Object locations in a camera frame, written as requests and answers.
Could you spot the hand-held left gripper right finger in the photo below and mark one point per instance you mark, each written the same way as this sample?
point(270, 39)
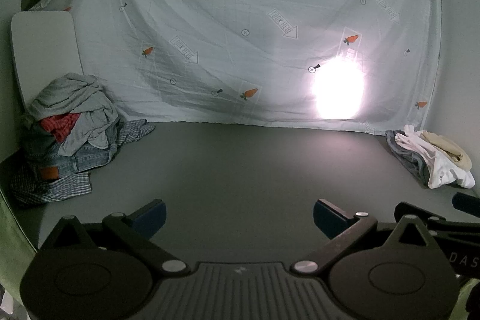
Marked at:
point(326, 219)

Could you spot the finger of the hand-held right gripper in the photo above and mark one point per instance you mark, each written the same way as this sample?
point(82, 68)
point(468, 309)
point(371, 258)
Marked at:
point(467, 205)
point(455, 228)

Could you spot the carrot print sheet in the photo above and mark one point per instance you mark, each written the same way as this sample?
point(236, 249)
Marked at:
point(225, 5)

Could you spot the grey striped shorts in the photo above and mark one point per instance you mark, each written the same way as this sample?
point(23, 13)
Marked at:
point(407, 155)

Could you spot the white rounded board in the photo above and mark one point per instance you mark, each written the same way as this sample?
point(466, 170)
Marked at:
point(41, 42)

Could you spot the blue jeans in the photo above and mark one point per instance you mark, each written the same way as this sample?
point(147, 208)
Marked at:
point(86, 160)

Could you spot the red checked shirt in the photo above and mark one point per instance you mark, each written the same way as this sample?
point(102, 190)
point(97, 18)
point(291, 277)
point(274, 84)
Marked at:
point(56, 125)

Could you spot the light green cloth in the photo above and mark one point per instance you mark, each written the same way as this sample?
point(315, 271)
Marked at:
point(11, 248)
point(468, 299)

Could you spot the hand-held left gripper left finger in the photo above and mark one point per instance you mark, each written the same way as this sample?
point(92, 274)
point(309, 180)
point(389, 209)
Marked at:
point(153, 218)

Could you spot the blue checked shirt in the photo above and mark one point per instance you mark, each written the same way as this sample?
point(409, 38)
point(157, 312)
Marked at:
point(48, 190)

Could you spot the light grey garment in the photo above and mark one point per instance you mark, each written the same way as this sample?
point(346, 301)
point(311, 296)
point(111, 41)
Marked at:
point(71, 91)

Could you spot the cream garment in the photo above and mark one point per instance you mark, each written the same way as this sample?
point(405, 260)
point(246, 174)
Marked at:
point(450, 149)

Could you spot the white garment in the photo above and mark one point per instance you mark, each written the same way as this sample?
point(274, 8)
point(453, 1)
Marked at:
point(442, 170)

